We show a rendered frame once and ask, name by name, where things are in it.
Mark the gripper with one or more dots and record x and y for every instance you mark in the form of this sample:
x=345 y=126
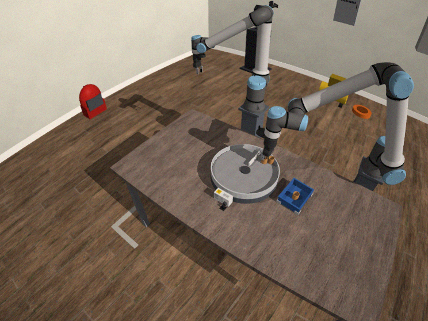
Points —
x=270 y=146
x=198 y=60

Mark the wooden table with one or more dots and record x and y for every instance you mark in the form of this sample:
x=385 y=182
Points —
x=301 y=250

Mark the yellow cart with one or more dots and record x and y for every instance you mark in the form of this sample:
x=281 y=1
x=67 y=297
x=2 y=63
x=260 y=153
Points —
x=336 y=79

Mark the blue crate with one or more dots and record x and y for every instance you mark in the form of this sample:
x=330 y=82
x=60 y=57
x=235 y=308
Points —
x=285 y=199

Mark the white control box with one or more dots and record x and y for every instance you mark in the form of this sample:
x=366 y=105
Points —
x=222 y=195

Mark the grey wall cabinet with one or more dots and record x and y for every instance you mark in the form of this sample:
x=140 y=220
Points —
x=423 y=36

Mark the bronze bushing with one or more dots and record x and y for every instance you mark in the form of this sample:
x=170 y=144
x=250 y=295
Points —
x=296 y=196
x=265 y=161
x=271 y=160

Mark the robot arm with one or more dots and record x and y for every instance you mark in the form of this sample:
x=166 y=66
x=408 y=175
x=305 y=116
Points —
x=334 y=93
x=262 y=50

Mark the grey turntable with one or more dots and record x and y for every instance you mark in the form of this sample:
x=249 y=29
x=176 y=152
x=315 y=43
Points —
x=234 y=180

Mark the red welding helmet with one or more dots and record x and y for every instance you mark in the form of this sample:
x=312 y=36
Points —
x=92 y=102

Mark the grey electrical panel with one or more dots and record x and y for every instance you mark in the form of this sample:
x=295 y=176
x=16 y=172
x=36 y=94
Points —
x=347 y=11

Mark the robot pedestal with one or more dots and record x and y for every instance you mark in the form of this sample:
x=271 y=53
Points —
x=249 y=122
x=366 y=180

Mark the black cabinet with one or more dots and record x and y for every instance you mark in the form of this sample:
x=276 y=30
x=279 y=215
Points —
x=250 y=50

